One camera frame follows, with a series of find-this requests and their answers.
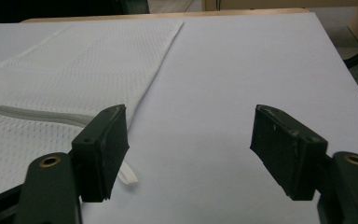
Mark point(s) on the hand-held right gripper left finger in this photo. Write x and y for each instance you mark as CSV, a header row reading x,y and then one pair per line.
x,y
101,155

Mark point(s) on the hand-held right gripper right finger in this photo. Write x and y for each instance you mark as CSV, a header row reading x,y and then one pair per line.
x,y
284,149

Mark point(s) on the white mesh laundry bag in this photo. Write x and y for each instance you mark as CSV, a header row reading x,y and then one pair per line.
x,y
84,71

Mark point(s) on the white table cover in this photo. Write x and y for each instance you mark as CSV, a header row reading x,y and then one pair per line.
x,y
223,77

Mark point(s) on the wooden table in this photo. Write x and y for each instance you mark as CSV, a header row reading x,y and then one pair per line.
x,y
167,14

